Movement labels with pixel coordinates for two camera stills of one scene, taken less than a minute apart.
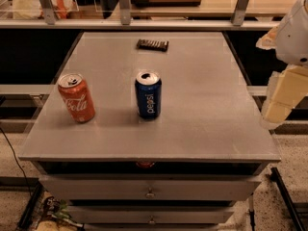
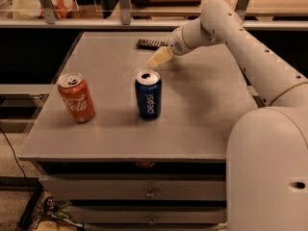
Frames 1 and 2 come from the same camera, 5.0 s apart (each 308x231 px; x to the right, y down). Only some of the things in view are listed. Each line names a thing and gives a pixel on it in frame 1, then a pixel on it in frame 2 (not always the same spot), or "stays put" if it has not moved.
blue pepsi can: [148, 94] stays put
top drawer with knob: [150, 187] stays put
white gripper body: [295, 38] → [175, 43]
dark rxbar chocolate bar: [148, 44] stays put
